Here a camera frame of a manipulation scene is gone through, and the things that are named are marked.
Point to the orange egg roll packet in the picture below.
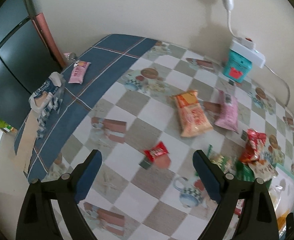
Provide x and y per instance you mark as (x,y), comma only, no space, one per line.
(192,117)

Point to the dark green snack packet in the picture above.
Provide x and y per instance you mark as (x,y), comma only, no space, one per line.
(243,172)

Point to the teal toy box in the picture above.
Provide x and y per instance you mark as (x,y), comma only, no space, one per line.
(237,67)

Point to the beige foil snack bag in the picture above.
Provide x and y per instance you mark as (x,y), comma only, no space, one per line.
(263,169)

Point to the pink snack packet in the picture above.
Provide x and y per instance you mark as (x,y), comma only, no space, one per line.
(228,117)

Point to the white power strip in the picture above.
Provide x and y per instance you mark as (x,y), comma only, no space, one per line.
(247,48)

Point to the small pink wafer packet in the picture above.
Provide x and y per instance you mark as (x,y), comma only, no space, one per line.
(78,72)

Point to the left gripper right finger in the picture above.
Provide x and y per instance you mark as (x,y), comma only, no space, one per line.
(257,219)

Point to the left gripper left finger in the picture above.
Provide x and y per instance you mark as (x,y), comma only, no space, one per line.
(37,220)

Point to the crumpled silver wrapper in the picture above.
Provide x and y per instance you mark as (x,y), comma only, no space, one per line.
(71,56)

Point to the red white milk snack pack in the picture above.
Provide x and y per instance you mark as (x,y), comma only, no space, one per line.
(239,206)

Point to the patterned tablecloth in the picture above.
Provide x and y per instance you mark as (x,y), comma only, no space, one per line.
(123,107)

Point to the small red candy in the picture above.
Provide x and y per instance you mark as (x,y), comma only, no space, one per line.
(156,152)

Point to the red peanut snack bag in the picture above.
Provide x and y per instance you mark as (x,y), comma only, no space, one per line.
(254,146)

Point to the teal-rimmed cardboard tray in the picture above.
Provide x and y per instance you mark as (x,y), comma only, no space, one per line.
(286,180)

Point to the blue white crumpled wrapper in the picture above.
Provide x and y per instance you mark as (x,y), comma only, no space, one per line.
(47,98)

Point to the round bread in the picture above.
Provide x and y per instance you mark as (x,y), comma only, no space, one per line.
(275,195)

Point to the green rice cracker packet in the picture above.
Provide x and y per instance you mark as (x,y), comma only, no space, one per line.
(225,163)

